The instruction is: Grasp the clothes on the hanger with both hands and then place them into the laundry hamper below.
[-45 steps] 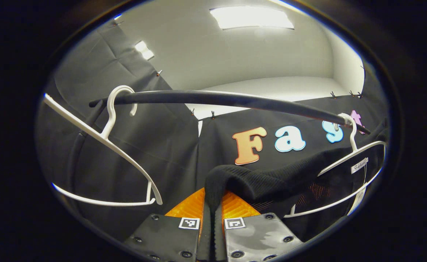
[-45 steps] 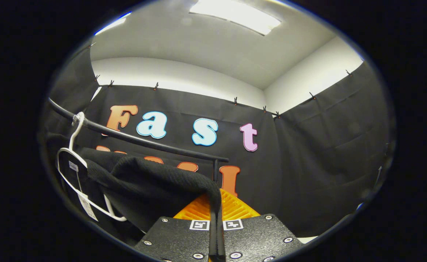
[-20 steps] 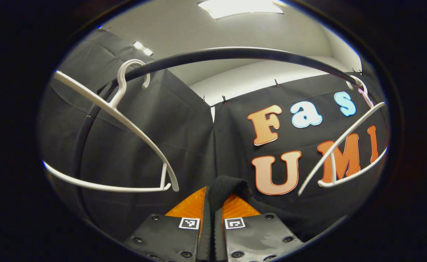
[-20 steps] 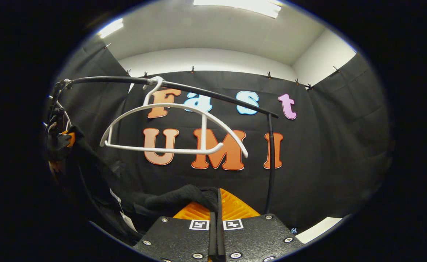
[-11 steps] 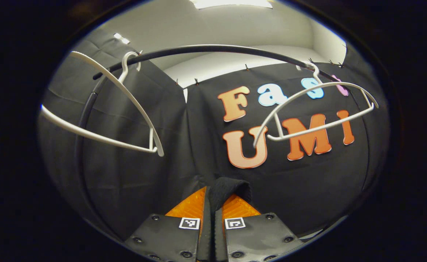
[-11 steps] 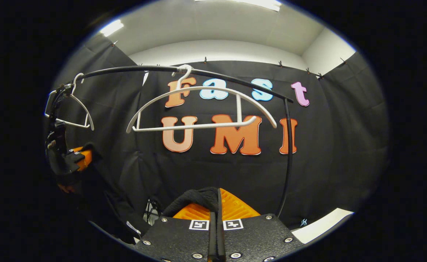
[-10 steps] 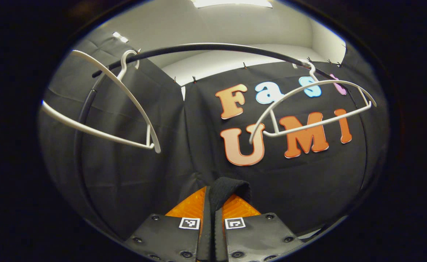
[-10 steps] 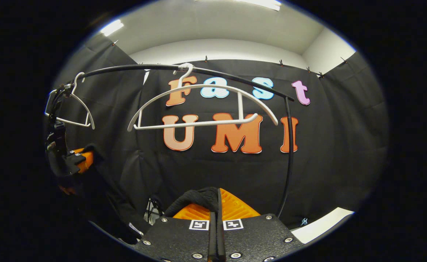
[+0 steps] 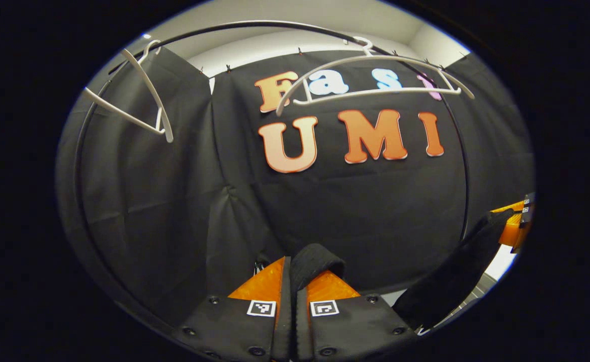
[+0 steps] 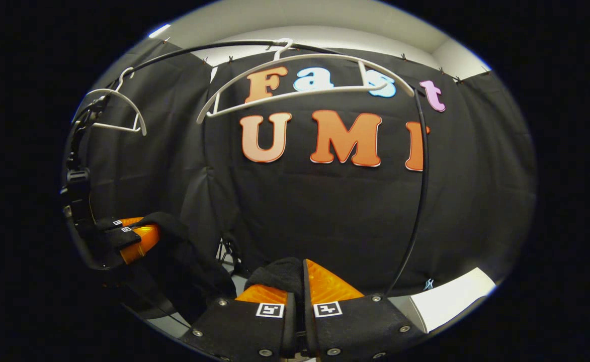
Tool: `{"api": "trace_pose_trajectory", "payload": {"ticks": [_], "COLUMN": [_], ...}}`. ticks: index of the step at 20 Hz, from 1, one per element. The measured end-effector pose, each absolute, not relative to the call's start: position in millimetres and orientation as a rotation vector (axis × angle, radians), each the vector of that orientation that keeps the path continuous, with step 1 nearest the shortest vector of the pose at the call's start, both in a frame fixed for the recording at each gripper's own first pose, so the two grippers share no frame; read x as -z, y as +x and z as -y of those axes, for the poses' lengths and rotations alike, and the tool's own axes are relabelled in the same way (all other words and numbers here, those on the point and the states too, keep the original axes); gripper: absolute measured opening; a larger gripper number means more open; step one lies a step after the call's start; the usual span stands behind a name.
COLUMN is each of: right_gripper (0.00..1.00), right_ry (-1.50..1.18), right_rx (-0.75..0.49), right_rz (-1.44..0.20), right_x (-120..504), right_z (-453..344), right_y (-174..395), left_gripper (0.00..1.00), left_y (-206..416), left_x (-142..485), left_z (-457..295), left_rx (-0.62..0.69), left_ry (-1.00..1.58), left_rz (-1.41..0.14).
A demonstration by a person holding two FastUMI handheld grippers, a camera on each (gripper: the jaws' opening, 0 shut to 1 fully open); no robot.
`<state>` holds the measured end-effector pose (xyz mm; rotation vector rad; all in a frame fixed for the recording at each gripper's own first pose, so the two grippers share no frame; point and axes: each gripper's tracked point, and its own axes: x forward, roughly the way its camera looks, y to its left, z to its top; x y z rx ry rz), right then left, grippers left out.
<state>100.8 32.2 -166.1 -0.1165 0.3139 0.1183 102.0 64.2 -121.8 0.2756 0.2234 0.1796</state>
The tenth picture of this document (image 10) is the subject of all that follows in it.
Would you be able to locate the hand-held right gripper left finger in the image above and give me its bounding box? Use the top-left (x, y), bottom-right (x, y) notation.
top-left (180, 283), bottom-right (299, 361)

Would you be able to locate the black backdrop cloth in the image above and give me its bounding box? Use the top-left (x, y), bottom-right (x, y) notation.
top-left (63, 38), bottom-right (538, 302)

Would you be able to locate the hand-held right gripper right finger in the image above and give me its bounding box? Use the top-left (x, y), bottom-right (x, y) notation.
top-left (302, 258), bottom-right (426, 361)

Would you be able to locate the black clothes rack rail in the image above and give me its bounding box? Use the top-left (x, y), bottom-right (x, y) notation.
top-left (116, 39), bottom-right (430, 297)

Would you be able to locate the white flat sheet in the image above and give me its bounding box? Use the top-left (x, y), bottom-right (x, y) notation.
top-left (409, 267), bottom-right (497, 334)

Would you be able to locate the white plastic clothes hanger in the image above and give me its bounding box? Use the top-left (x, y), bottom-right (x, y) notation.
top-left (196, 38), bottom-right (416, 125)
top-left (72, 67), bottom-right (148, 137)

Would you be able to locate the black jacket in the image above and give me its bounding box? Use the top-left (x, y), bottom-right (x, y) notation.
top-left (119, 211), bottom-right (305, 325)

